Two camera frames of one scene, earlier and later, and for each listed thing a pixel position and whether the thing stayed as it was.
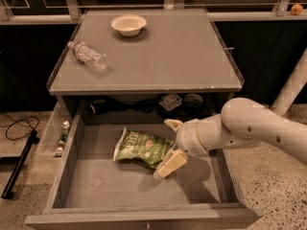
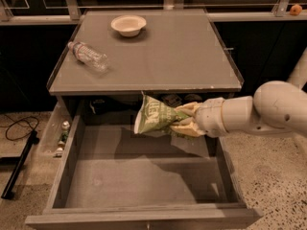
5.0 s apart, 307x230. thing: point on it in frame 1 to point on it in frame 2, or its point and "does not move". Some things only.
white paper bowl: (129, 25) does not move
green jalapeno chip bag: (141, 147) to (153, 116)
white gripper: (188, 137) to (208, 117)
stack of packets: (170, 102) does not move
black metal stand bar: (11, 183) does not move
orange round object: (296, 10) does not move
